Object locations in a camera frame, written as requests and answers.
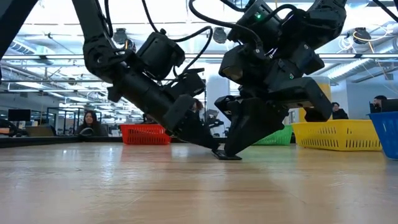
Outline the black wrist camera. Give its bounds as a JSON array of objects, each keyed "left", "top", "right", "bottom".
[
  {"left": 218, "top": 45, "right": 267, "bottom": 86},
  {"left": 163, "top": 68, "right": 206, "bottom": 99}
]

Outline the blue plastic basket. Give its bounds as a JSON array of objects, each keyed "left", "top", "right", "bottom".
[{"left": 366, "top": 111, "right": 398, "bottom": 160}]

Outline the yellow plastic basket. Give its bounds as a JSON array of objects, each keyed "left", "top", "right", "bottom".
[{"left": 291, "top": 119, "right": 382, "bottom": 152}]

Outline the black ceiling cable reel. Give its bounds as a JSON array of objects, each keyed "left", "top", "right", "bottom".
[
  {"left": 213, "top": 27, "right": 228, "bottom": 44},
  {"left": 353, "top": 27, "right": 373, "bottom": 44},
  {"left": 113, "top": 27, "right": 128, "bottom": 46}
]

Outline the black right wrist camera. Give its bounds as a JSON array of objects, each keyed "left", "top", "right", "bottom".
[{"left": 218, "top": 45, "right": 267, "bottom": 86}]

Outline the red plastic basket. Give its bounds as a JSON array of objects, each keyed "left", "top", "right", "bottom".
[{"left": 119, "top": 124, "right": 172, "bottom": 146}]

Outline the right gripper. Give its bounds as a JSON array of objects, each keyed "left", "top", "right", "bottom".
[{"left": 214, "top": 43, "right": 333, "bottom": 156}]

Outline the black comb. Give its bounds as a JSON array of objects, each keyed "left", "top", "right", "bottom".
[{"left": 212, "top": 149, "right": 243, "bottom": 161}]

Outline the black aluminium table frame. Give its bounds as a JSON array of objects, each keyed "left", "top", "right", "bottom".
[{"left": 0, "top": 135, "right": 125, "bottom": 149}]

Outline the person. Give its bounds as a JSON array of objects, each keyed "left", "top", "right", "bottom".
[
  {"left": 192, "top": 98, "right": 205, "bottom": 113},
  {"left": 369, "top": 95, "right": 389, "bottom": 113},
  {"left": 331, "top": 101, "right": 349, "bottom": 121},
  {"left": 75, "top": 110, "right": 109, "bottom": 137}
]

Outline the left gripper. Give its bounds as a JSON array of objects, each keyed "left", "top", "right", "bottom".
[{"left": 107, "top": 73, "right": 220, "bottom": 150}]

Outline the white building column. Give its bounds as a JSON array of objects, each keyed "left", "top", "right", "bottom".
[{"left": 206, "top": 74, "right": 231, "bottom": 138}]

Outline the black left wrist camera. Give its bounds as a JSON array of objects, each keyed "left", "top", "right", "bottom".
[{"left": 163, "top": 68, "right": 206, "bottom": 99}]

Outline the green plastic basket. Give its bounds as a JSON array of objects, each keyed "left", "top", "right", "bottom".
[{"left": 252, "top": 124, "right": 294, "bottom": 146}]

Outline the small black monitor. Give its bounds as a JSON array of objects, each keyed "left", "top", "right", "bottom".
[{"left": 7, "top": 108, "right": 32, "bottom": 123}]

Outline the black desk monitor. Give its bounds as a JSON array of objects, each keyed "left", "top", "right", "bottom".
[{"left": 369, "top": 98, "right": 398, "bottom": 113}]

